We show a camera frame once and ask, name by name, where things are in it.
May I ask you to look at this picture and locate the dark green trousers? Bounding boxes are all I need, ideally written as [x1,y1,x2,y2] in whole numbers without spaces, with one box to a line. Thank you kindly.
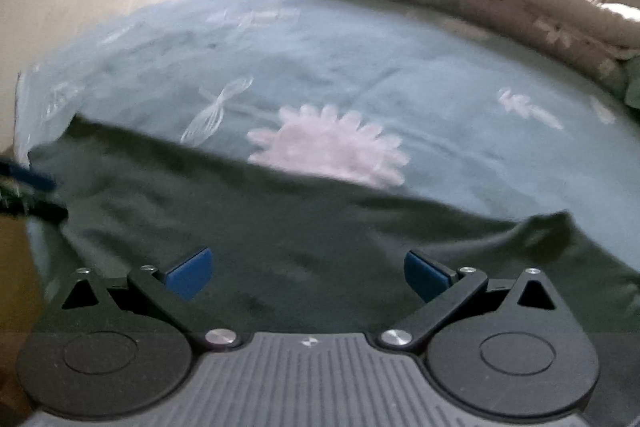
[29,118,639,334]

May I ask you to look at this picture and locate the green floral bed sheet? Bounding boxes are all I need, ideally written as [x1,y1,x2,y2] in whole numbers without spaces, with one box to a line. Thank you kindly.
[14,0,639,265]

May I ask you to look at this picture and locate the green patterned pillow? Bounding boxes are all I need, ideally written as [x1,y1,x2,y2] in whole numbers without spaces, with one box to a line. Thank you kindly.
[624,56,640,109]

